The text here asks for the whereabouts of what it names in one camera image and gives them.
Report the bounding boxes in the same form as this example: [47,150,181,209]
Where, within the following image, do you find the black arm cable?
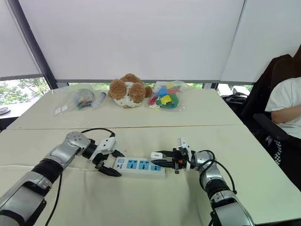
[198,150,238,196]
[44,128,116,226]

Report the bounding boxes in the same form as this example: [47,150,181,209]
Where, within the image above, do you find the white power strip blue sockets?
[113,156,166,180]

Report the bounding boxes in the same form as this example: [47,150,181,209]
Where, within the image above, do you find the clear bag of small items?
[53,84,95,116]

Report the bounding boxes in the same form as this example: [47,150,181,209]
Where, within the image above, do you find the brown teddy bear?
[108,73,153,110]

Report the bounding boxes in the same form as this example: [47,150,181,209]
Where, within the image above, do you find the white roller blind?
[220,0,301,83]
[0,0,43,78]
[18,0,246,82]

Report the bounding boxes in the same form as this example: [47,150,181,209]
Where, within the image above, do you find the clear plastic syringe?
[90,91,108,110]

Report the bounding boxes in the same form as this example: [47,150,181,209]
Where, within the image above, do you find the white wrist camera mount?
[88,137,117,163]
[176,136,196,170]

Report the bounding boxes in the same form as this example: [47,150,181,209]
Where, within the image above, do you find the bag of colourful blocks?
[147,80,189,113]

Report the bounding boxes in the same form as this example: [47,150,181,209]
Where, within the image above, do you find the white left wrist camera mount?
[88,137,117,163]

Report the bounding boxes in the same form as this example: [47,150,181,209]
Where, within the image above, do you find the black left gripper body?
[94,148,119,170]

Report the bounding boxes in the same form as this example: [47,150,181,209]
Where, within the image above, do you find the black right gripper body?
[172,147,189,175]

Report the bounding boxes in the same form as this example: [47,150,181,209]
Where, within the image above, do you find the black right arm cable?
[198,150,238,196]

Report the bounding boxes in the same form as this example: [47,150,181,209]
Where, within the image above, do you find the white power strip cord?
[0,164,100,172]

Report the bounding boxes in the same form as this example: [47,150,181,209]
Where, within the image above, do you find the black office chair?
[239,54,301,166]

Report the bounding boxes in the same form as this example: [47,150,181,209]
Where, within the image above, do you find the black white checkered cloth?
[273,139,283,166]

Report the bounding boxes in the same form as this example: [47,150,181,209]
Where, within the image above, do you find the dark window frame pillar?
[7,0,58,90]

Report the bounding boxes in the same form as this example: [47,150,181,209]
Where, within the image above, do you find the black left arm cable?
[44,128,116,226]

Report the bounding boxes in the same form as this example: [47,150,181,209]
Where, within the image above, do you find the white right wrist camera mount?
[176,136,196,170]

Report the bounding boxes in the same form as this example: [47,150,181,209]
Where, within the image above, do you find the person in white shirt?
[265,76,301,139]

